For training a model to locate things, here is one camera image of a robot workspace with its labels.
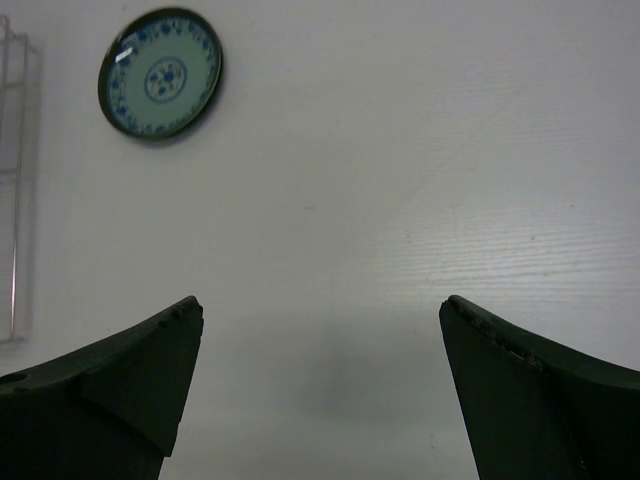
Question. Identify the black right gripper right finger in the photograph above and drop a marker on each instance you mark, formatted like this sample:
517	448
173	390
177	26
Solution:
536	409

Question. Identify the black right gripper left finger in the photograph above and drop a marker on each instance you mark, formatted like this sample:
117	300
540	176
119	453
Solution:
109	410

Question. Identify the metal wire dish rack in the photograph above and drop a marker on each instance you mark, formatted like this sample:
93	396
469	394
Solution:
20	109

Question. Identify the teal blue patterned plate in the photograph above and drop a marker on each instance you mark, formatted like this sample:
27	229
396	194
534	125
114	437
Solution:
161	74

